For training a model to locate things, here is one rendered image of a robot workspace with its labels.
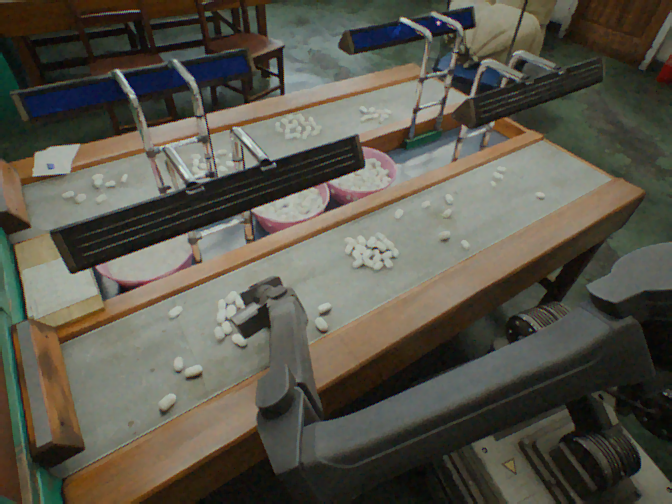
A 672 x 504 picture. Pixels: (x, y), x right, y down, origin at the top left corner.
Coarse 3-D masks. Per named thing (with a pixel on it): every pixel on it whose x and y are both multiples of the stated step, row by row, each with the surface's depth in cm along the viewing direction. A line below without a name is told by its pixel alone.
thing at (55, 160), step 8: (40, 152) 140; (48, 152) 140; (56, 152) 140; (64, 152) 140; (72, 152) 140; (40, 160) 137; (48, 160) 137; (56, 160) 137; (64, 160) 137; (40, 168) 134; (48, 168) 133; (56, 168) 134; (64, 168) 134
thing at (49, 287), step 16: (32, 272) 103; (48, 272) 103; (64, 272) 103; (80, 272) 103; (32, 288) 99; (48, 288) 99; (64, 288) 100; (80, 288) 100; (32, 304) 96; (48, 304) 96; (64, 304) 96
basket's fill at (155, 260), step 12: (168, 240) 119; (180, 240) 120; (144, 252) 115; (156, 252) 115; (168, 252) 116; (180, 252) 116; (108, 264) 112; (120, 264) 112; (132, 264) 112; (144, 264) 111; (156, 264) 113; (168, 264) 113; (120, 276) 110; (132, 276) 110; (144, 276) 110
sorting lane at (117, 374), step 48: (432, 192) 139; (480, 192) 140; (528, 192) 141; (576, 192) 143; (336, 240) 121; (432, 240) 123; (480, 240) 124; (240, 288) 107; (336, 288) 108; (384, 288) 109; (96, 336) 95; (144, 336) 96; (192, 336) 97; (96, 384) 87; (144, 384) 88; (192, 384) 88; (96, 432) 81; (144, 432) 81
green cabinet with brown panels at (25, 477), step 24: (0, 288) 87; (0, 312) 83; (0, 336) 79; (0, 360) 75; (0, 384) 71; (0, 408) 67; (0, 432) 64; (24, 432) 68; (0, 456) 61; (24, 456) 65; (0, 480) 58; (24, 480) 63
